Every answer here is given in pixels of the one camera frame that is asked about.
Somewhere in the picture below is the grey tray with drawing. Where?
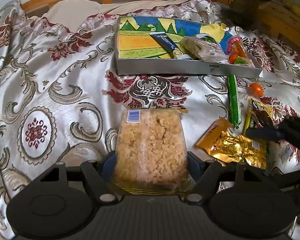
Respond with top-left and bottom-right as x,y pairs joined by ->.
116,16 -> 261,78

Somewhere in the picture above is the blue snack box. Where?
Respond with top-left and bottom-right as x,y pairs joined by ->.
149,32 -> 192,60

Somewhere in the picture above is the brown plush toy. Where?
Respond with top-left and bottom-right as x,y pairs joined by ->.
221,0 -> 260,30

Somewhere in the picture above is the orange tangerine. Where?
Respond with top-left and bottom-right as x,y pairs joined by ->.
247,83 -> 263,98

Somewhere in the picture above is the yellow green snack bag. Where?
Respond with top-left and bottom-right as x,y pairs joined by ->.
243,98 -> 284,135

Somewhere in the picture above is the beige pillow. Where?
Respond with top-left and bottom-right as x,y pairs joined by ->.
43,0 -> 189,32

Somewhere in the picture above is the wooden side shelf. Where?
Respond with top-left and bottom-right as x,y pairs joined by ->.
254,2 -> 300,54

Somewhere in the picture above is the floral satin bedspread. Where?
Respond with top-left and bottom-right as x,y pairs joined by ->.
0,0 -> 300,239

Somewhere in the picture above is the gold foil snack bag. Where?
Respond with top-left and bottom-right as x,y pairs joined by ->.
196,118 -> 268,170

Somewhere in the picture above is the green white stick pack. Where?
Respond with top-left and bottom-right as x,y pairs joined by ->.
228,74 -> 242,128

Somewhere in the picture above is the orange jelly snack bag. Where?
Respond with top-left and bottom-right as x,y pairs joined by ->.
225,36 -> 255,68

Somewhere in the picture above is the crispy rice cake pack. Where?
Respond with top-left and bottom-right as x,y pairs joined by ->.
113,108 -> 194,195

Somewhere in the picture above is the oat bar clear wrapper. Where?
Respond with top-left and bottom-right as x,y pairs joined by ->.
180,34 -> 228,62

